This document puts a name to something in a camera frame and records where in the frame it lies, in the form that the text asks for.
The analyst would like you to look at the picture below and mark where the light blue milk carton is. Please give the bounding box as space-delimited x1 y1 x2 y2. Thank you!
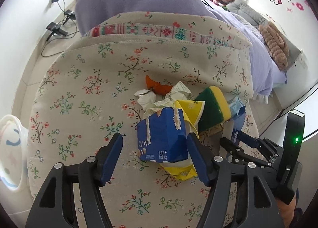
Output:
223 96 246 145

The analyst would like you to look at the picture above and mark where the blue snack box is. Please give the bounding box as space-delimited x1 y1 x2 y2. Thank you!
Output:
137 107 188 163

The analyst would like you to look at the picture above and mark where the white tissue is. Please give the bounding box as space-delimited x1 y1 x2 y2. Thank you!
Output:
144 81 192 117

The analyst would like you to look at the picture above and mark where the white cartoon trash bin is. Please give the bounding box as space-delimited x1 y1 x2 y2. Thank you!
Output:
1 115 28 192

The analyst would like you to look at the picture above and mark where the person's right hand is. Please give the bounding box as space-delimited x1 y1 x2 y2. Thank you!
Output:
275 195 296 228

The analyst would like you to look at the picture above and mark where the green yellow sponge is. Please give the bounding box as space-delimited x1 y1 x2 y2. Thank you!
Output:
195 86 231 133

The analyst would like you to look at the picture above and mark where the floral beige cloth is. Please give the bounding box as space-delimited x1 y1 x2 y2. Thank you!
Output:
27 12 259 227

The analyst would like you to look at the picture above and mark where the white eggshell piece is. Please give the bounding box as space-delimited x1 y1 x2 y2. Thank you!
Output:
134 89 156 111

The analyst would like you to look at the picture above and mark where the orange peel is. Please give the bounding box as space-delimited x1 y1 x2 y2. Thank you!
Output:
145 75 173 96

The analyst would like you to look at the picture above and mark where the brown knitted pillow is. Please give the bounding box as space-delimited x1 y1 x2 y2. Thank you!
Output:
258 22 289 71

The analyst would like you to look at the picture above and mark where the grey cushion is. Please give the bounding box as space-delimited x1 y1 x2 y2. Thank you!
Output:
226 0 301 72

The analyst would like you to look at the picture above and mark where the black charger with cable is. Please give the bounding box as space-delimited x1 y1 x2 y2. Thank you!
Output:
51 0 76 25

